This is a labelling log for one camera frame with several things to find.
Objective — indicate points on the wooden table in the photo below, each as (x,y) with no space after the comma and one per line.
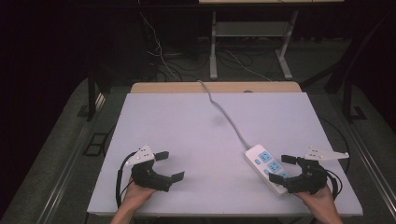
(174,87)

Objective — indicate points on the black floor bracket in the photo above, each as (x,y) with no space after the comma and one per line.
(95,144)

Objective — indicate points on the person's right hand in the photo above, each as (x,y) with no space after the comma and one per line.
(317,199)

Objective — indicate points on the black metal stand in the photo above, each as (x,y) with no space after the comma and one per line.
(348,99)

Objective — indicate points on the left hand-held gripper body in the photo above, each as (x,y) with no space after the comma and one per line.
(148,178)

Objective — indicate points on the white metal desk frame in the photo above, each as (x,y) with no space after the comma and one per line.
(249,29)

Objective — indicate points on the aluminium floor rail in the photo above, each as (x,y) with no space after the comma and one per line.
(370,158)
(71,161)

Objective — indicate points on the white power strip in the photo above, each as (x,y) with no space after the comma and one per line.
(260,157)

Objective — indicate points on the white board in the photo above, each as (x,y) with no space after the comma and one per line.
(199,133)

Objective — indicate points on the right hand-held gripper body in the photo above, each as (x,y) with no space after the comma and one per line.
(308,179)

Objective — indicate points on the person's left hand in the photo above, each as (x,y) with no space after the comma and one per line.
(137,196)

